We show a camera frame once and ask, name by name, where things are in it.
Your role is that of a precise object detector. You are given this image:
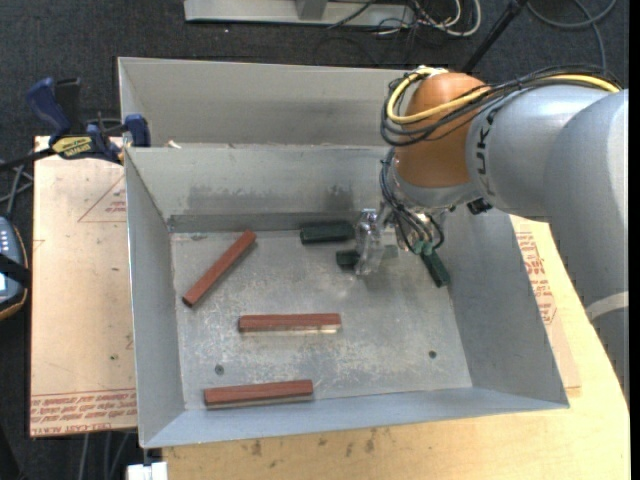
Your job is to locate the red-brown flat block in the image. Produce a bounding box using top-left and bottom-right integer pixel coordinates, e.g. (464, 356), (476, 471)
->
(181, 229), (258, 309)
(203, 379), (315, 410)
(237, 312), (343, 334)

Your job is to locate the brown cardboard board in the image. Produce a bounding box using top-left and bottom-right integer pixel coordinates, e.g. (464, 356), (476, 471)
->
(29, 135), (584, 439)

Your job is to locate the grey metal bin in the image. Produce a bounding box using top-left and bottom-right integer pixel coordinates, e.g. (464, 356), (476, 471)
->
(117, 56), (571, 450)

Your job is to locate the dark green flat block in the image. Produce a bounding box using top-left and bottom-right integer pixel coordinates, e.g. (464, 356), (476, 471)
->
(335, 245), (401, 270)
(299, 219), (355, 245)
(419, 249), (452, 289)

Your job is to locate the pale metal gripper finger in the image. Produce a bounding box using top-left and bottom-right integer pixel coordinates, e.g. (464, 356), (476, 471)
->
(370, 211), (386, 275)
(354, 209), (372, 276)

